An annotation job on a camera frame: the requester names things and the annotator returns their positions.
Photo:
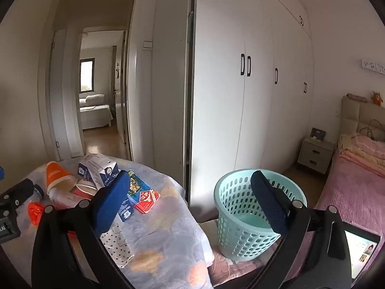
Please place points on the white open door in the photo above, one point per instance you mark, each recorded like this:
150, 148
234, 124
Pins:
120, 96

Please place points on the striped cloth item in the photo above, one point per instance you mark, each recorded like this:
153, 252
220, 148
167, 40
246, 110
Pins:
356, 97

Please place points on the folded cream blanket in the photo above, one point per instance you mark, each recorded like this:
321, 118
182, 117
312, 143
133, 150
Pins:
349, 141

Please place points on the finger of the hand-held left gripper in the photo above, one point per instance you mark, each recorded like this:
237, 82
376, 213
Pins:
1, 173
18, 190

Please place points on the dark framed window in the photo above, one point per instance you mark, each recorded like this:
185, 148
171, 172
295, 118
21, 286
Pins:
86, 75

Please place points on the red printed snack packet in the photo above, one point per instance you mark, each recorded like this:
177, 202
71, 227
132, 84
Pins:
146, 201

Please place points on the grey nightstand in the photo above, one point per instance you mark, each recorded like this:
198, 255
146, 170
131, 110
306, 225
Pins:
315, 155

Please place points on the white wall sticker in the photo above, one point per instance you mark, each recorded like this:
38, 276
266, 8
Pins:
373, 65

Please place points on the teal plastic mesh basket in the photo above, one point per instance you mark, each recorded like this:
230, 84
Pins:
237, 216

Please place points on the white light switch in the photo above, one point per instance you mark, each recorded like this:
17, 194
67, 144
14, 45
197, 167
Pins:
147, 44

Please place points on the white polka dot cloth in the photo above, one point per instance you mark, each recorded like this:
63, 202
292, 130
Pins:
115, 242

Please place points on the orange white tube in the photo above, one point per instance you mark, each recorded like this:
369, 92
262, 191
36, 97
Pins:
55, 173

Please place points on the white bed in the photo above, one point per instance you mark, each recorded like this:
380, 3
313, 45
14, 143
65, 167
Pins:
94, 113

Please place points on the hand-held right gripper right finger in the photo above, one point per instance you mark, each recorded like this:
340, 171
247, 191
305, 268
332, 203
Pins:
270, 204

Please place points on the green printed snack packet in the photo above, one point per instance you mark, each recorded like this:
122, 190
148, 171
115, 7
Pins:
136, 182

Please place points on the red plastic wrapper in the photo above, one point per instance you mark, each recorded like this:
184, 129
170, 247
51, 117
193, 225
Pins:
34, 212

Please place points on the white door frame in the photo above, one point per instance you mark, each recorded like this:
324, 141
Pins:
45, 96

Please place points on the folded pink blanket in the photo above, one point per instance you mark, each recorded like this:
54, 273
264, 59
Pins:
365, 156

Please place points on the dark grey bottle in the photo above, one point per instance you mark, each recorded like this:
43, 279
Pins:
38, 190

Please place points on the red paper cup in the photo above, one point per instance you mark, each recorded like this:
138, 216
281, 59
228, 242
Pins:
84, 190

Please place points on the orange plush toy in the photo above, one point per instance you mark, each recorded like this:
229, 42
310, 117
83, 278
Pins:
377, 97

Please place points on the crumpled clear plastic bag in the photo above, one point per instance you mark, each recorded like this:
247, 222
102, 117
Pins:
67, 201

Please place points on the white blue milk carton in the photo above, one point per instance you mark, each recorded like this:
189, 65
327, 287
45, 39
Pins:
97, 168

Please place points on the white wardrobe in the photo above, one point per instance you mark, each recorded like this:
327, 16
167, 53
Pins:
225, 96

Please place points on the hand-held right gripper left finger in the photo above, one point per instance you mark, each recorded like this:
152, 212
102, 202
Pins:
111, 201

